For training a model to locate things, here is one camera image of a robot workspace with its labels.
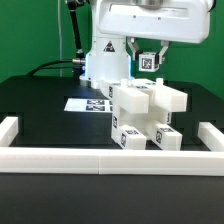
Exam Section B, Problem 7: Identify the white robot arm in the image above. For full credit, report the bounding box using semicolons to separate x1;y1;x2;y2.
65;0;216;89

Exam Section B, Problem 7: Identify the white U-shaped fence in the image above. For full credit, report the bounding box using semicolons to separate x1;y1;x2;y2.
0;117;224;176

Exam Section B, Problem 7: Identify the white tagged cube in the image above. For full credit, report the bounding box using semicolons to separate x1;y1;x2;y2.
139;52;159;72

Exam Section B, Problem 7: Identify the white chair seat part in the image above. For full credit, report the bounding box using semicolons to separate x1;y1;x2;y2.
111;109;172;142

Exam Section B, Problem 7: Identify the white tag sheet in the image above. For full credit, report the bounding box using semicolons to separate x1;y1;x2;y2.
64;98;113;113

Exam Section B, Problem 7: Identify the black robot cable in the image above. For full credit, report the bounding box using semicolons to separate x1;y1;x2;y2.
27;0;88;78

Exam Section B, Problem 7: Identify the grey hanging cable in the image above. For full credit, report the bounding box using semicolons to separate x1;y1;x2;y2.
57;0;64;78

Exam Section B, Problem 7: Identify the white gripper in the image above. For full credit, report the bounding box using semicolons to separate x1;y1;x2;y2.
96;0;212;64

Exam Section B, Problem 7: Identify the white chair back frame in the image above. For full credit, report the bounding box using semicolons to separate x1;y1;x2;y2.
100;78;188;114

